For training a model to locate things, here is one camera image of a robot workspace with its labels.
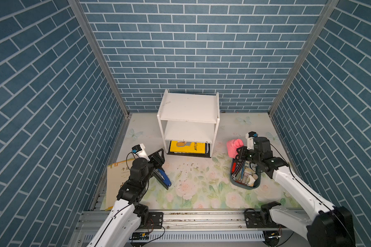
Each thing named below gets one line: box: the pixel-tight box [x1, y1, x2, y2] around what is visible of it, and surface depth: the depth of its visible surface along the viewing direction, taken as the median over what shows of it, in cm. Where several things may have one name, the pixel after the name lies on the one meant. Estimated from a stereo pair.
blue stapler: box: [153, 168, 172, 190], surface depth 87 cm
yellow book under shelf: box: [169, 140, 206, 154], surface depth 93 cm
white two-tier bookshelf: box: [156, 89, 221, 158], surface depth 80 cm
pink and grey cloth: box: [226, 138, 245, 160], surface depth 86 cm
